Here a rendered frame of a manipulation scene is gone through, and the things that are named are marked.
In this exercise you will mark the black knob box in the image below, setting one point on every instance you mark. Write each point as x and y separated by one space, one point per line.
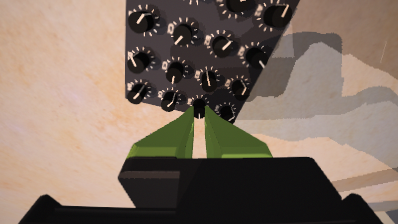
205 72

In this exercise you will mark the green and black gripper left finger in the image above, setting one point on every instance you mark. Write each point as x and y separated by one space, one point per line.
169 140

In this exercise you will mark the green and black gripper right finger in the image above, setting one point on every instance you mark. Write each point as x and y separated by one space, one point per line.
229 140

